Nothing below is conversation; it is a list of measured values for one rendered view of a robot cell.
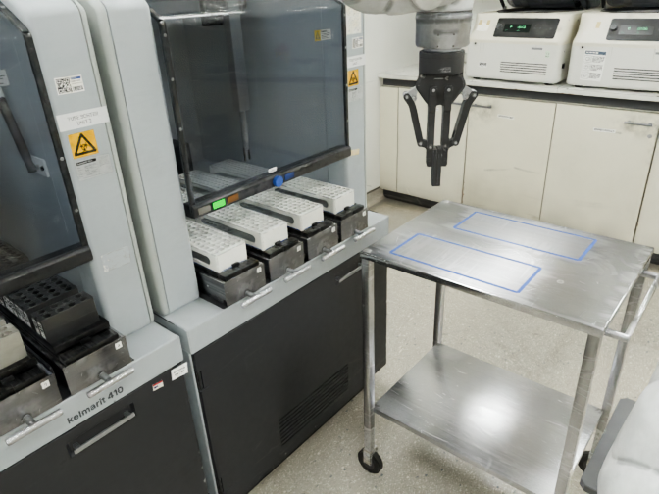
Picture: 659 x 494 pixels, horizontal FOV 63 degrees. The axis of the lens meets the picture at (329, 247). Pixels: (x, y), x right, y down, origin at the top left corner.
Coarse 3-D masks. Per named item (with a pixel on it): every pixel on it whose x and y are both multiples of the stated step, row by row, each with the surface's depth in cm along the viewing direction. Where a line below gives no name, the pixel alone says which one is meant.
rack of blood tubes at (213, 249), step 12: (192, 228) 148; (204, 228) 146; (192, 240) 140; (204, 240) 139; (216, 240) 139; (228, 240) 139; (240, 240) 138; (192, 252) 146; (204, 252) 134; (216, 252) 134; (228, 252) 134; (240, 252) 137; (204, 264) 136; (216, 264) 132; (228, 264) 135
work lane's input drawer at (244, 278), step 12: (240, 264) 137; (252, 264) 137; (204, 276) 135; (216, 276) 133; (228, 276) 132; (240, 276) 134; (252, 276) 138; (264, 276) 141; (204, 288) 137; (216, 288) 134; (228, 288) 132; (240, 288) 135; (252, 288) 139; (228, 300) 133; (252, 300) 134
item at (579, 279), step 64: (384, 256) 137; (448, 256) 135; (512, 256) 134; (576, 256) 133; (640, 256) 131; (576, 320) 108; (448, 384) 172; (512, 384) 170; (448, 448) 149; (512, 448) 147; (576, 448) 120
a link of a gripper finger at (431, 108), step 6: (432, 90) 90; (432, 96) 91; (432, 102) 91; (432, 108) 92; (432, 114) 92; (432, 120) 93; (432, 126) 93; (432, 132) 94; (426, 138) 97; (432, 138) 94; (432, 144) 95
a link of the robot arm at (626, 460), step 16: (656, 384) 68; (640, 400) 67; (656, 400) 65; (640, 416) 65; (656, 416) 63; (624, 432) 68; (640, 432) 65; (656, 432) 62; (624, 448) 66; (640, 448) 64; (656, 448) 62; (608, 464) 68; (624, 464) 65; (640, 464) 64; (656, 464) 62; (608, 480) 66; (624, 480) 64; (640, 480) 62; (656, 480) 61
